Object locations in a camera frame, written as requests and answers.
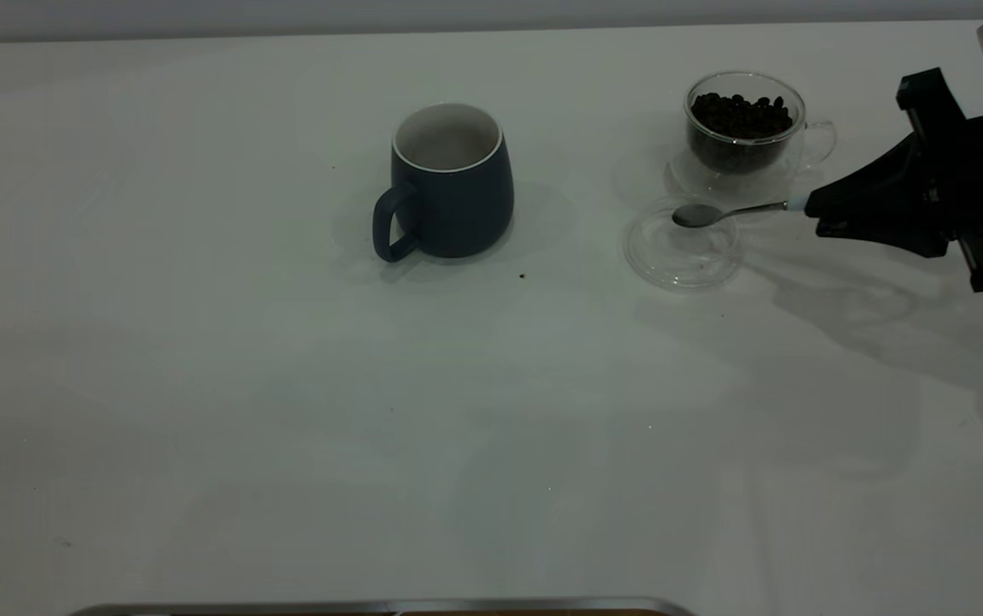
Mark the small clear glass dish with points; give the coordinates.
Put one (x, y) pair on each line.
(679, 261)

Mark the roasted coffee beans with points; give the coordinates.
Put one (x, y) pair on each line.
(739, 128)

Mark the dark grey ceramic mug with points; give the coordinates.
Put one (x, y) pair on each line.
(457, 214)

